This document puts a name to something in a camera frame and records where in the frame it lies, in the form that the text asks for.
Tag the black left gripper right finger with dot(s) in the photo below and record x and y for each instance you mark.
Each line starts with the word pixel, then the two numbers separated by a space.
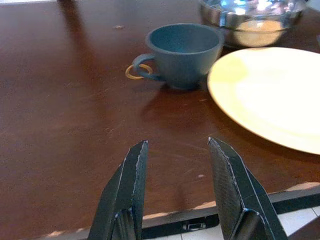
pixel 237 190

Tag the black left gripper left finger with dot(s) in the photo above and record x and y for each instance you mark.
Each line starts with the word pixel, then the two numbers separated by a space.
pixel 127 190

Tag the black table frame rail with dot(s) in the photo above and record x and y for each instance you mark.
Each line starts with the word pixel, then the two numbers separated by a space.
pixel 175 222

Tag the blue ceramic cup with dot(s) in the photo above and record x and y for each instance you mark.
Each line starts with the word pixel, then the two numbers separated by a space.
pixel 182 57

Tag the tan rubber band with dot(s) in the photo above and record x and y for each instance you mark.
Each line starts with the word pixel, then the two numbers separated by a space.
pixel 130 74

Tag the shiny metal bowl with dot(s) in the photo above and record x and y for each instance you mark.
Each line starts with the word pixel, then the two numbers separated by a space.
pixel 250 22

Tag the yellow plate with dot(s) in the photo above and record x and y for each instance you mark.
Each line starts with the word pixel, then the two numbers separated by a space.
pixel 270 97

